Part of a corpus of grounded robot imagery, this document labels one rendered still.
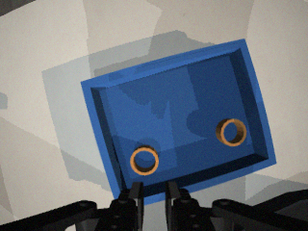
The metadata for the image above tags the blue crate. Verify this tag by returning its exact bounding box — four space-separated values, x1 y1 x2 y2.
81 38 276 205

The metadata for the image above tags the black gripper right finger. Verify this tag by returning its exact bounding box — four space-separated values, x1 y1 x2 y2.
166 182 308 231

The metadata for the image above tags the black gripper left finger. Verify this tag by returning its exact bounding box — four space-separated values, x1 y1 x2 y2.
0 182 144 231

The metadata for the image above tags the bronze ring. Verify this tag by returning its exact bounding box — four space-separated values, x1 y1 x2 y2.
216 118 246 146
130 145 159 175

